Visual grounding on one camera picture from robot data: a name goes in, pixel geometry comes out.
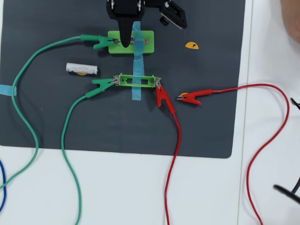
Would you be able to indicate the small light bulb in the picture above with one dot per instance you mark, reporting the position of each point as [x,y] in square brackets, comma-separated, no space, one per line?
[132,40]

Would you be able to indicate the green bulb holder board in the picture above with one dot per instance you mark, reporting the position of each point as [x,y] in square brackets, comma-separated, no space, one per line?
[147,49]

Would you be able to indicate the dark grey work mat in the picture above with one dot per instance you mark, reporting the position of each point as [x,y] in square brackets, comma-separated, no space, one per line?
[117,129]

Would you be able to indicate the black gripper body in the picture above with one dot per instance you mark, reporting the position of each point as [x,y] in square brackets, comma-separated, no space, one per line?
[123,14]

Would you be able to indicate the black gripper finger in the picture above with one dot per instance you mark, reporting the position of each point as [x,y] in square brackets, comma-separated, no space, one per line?
[126,35]

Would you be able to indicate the green alligator clip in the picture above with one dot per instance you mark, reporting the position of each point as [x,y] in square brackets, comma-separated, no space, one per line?
[98,38]
[103,86]

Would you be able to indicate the white AA battery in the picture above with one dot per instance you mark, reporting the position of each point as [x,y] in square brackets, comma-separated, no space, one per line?
[82,68]

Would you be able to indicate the green battery holder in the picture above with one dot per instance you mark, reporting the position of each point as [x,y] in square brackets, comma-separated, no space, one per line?
[122,79]

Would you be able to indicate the black blurry rod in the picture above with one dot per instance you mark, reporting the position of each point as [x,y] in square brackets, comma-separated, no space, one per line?
[286,193]

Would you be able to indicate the red alligator clip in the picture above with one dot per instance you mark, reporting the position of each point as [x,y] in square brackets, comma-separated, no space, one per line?
[164,96]
[197,95]

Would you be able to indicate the blurry person hand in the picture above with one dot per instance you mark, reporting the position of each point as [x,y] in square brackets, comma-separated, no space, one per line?
[294,16]

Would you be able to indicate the yellow half-round sticker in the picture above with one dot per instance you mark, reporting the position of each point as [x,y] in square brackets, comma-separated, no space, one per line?
[82,74]
[188,45]
[184,94]

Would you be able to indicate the short blue tape piece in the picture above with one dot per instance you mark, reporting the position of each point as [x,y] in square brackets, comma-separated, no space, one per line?
[7,90]

